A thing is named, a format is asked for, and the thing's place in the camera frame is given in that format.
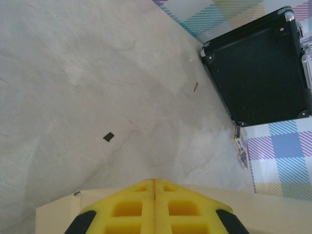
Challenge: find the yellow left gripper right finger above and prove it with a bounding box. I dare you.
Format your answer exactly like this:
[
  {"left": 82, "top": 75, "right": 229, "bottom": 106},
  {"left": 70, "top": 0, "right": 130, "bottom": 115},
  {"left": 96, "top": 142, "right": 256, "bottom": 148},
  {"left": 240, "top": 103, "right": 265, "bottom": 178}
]
[{"left": 155, "top": 178, "right": 251, "bottom": 234}]

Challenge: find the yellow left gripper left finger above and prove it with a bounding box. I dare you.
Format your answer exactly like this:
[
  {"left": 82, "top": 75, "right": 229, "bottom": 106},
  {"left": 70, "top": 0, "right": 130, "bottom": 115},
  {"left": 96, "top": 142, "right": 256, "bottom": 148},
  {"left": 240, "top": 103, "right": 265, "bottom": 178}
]
[{"left": 64, "top": 178, "right": 156, "bottom": 234}]

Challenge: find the cardboard paper box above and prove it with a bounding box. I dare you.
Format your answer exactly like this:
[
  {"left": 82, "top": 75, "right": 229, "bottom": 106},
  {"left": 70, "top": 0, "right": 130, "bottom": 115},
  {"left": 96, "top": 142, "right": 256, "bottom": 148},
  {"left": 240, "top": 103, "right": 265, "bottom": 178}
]
[{"left": 35, "top": 184, "right": 312, "bottom": 234}]

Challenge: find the small picture card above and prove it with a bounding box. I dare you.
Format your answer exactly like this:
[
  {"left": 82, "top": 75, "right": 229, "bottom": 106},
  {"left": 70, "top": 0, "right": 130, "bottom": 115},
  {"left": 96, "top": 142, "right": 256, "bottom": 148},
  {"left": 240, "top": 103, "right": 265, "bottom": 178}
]
[{"left": 233, "top": 125, "right": 250, "bottom": 171}]

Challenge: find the black briefcase with silver handle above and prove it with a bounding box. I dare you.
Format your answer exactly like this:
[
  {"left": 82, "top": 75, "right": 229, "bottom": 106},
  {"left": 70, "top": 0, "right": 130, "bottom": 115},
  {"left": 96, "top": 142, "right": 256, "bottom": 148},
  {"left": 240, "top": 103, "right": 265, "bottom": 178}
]
[{"left": 199, "top": 6, "right": 312, "bottom": 128}]

